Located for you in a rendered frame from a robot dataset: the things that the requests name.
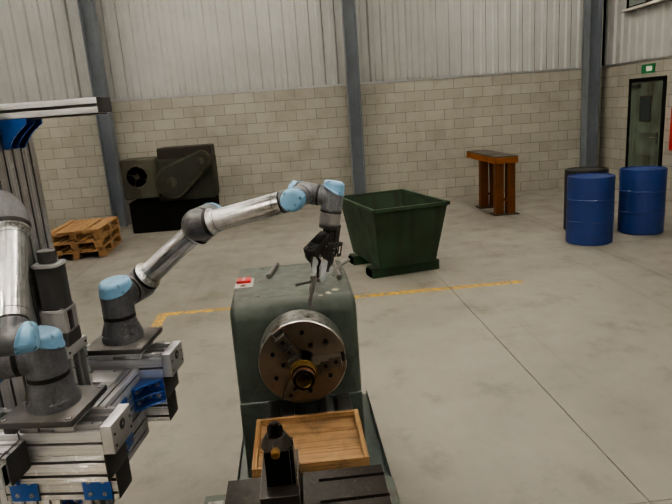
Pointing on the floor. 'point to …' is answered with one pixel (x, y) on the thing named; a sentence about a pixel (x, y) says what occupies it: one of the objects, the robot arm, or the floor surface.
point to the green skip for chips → (394, 231)
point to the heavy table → (496, 180)
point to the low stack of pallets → (86, 237)
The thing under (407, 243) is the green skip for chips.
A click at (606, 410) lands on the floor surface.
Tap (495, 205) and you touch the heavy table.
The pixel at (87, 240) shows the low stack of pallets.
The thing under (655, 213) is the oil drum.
